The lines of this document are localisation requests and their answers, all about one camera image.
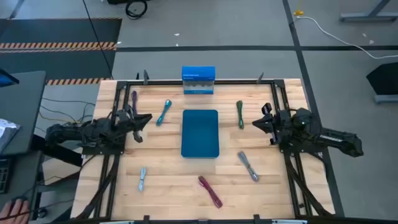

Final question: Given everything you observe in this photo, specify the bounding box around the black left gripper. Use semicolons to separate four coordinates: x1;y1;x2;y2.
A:
116;105;153;144

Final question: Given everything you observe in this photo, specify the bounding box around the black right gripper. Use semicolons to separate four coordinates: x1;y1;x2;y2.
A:
252;103;290;146

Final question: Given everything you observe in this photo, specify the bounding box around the dark purple braided cable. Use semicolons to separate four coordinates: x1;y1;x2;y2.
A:
131;90;139;115

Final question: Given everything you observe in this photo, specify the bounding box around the teal braided cable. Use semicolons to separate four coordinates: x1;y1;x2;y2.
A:
155;99;173;127

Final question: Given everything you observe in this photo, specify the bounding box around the green braided cable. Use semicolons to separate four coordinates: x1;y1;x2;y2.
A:
236;100;245;130

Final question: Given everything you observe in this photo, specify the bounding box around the grey white braided cable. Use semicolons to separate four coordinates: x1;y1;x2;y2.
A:
238;151;260;183

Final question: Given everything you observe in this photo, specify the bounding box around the light blue cable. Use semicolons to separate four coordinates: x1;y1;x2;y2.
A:
138;167;147;192

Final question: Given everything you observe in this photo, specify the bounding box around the pink braided cable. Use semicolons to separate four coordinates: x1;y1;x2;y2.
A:
198;175;223;209

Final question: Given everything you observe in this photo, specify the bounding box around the blue plastic bin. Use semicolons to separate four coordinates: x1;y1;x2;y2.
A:
180;109;220;159

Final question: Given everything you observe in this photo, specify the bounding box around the blue PlayStation controller box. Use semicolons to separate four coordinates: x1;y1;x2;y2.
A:
181;65;216;95

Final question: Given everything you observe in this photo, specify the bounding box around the grey side desk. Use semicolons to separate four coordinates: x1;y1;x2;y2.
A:
0;70;47;156

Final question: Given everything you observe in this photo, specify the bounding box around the black hazard-striped floor mat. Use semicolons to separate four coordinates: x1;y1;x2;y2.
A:
0;17;123;86

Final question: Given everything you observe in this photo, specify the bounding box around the grey metal table leg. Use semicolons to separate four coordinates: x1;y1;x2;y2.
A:
339;0;398;22

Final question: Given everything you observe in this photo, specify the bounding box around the black keyboard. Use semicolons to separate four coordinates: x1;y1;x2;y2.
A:
0;158;9;194

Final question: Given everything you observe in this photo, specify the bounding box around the person's hand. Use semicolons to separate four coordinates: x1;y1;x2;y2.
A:
0;198;30;224

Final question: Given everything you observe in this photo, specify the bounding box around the black aluminium table frame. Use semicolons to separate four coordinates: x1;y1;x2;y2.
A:
74;78;336;224

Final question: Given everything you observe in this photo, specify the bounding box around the long black floor cable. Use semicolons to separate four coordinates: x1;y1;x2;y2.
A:
81;0;113;80

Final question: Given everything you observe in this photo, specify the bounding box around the coiled black floor cable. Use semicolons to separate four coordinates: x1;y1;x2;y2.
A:
125;0;149;21

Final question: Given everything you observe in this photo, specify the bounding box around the white floor cable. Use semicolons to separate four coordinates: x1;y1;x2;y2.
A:
295;15;398;60

